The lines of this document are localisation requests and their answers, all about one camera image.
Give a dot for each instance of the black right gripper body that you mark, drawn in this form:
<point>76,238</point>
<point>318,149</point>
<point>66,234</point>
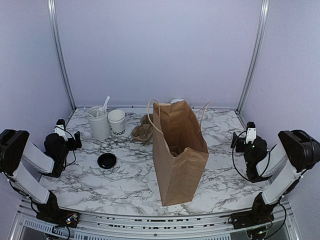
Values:
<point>239,141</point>

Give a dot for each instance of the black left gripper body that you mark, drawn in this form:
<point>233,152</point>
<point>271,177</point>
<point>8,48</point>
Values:
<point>63,153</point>

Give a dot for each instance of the black plastic cup lid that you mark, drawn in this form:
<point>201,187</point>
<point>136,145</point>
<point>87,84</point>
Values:
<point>107,161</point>

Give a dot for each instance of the white paper cups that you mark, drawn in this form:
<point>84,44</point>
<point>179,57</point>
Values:
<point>116,119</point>

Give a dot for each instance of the brown paper takeout bag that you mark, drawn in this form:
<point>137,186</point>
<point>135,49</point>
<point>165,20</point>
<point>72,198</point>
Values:
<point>180,152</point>

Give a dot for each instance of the brown cardboard cup carrier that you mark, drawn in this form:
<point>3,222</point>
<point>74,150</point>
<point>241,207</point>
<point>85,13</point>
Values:
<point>143,133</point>

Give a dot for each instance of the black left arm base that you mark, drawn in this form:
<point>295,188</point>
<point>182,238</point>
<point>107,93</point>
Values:
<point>52,213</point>

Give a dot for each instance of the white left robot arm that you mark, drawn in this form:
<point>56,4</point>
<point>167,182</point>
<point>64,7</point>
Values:
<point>22,162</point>

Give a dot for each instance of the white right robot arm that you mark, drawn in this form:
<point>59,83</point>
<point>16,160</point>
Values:
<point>284,164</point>

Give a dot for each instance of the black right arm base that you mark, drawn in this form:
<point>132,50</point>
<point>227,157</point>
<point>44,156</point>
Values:
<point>260,213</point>

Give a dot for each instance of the white ribbed stirrer canister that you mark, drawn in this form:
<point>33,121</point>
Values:
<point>99,123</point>

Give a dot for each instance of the orange white bowl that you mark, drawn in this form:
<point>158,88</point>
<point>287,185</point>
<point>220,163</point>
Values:
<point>176,100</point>

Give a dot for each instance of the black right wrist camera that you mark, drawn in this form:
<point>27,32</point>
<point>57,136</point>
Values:
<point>251,132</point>

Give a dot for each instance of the front aluminium frame rail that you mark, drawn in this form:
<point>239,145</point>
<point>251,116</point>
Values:
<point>102,226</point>

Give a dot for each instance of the left rear aluminium post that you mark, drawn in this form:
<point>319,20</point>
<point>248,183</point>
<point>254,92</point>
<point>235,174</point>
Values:
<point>59,52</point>

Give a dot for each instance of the aluminium post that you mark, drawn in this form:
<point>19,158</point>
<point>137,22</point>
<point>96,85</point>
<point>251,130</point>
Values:
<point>59,52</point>
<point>259,38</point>

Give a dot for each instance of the right rear aluminium post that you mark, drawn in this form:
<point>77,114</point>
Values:
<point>259,38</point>

